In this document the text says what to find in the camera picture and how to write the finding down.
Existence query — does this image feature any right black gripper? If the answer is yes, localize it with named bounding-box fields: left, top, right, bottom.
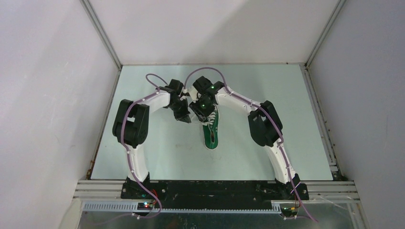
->
left=189, top=95, right=215, bottom=123

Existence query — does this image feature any left controller board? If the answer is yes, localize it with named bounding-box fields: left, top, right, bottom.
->
left=137, top=202, right=154, bottom=210

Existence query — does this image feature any controller board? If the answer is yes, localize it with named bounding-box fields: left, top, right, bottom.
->
left=137, top=202, right=154, bottom=210
left=280, top=207, right=299, bottom=218

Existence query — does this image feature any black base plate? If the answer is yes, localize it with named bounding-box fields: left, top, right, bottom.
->
left=120, top=180, right=309, bottom=209

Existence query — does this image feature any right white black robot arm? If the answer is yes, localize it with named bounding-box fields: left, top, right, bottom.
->
left=183, top=76, right=301, bottom=199

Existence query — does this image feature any grey slotted cable duct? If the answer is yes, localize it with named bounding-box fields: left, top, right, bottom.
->
left=83, top=201, right=281, bottom=214

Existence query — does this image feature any green canvas sneaker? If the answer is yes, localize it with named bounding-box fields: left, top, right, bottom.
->
left=202, top=105, right=219, bottom=150

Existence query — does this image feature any white shoelace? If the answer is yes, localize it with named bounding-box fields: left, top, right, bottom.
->
left=202, top=110, right=219, bottom=126

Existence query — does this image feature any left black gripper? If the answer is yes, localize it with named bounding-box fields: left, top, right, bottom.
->
left=169, top=98, right=192, bottom=124

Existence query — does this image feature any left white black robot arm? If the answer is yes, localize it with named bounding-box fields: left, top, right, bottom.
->
left=112, top=79, right=192, bottom=199

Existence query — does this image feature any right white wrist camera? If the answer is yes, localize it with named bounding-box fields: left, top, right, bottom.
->
left=181, top=86, right=198, bottom=102

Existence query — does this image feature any right controller board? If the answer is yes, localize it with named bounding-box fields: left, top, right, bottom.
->
left=280, top=207, right=299, bottom=218

